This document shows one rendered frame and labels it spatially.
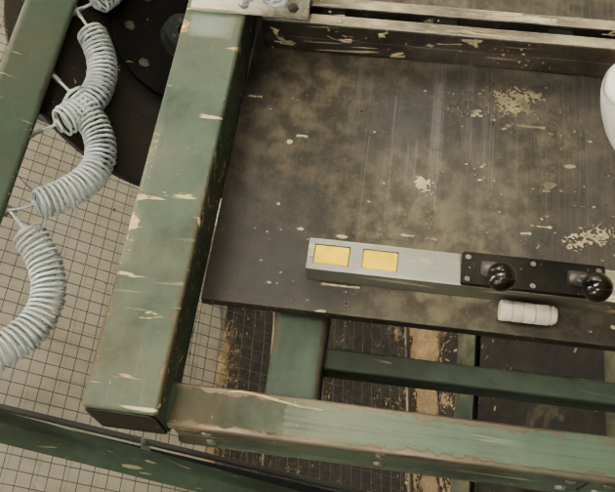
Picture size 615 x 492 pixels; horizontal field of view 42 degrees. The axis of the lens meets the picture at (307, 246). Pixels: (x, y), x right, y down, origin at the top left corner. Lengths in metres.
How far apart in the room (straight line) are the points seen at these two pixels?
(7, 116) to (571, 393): 1.15
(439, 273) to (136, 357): 0.44
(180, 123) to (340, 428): 0.50
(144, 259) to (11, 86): 0.70
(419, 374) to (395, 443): 0.17
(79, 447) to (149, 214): 0.60
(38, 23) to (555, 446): 1.31
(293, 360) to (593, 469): 0.43
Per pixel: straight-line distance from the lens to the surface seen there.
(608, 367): 2.80
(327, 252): 1.15
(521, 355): 3.40
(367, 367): 1.18
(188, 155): 1.17
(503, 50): 1.37
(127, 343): 1.06
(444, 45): 1.36
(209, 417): 1.06
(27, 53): 1.76
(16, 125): 1.67
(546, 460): 1.08
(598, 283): 1.05
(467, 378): 1.19
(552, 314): 1.16
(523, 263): 1.16
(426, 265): 1.14
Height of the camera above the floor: 2.16
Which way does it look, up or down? 23 degrees down
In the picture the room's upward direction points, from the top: 70 degrees counter-clockwise
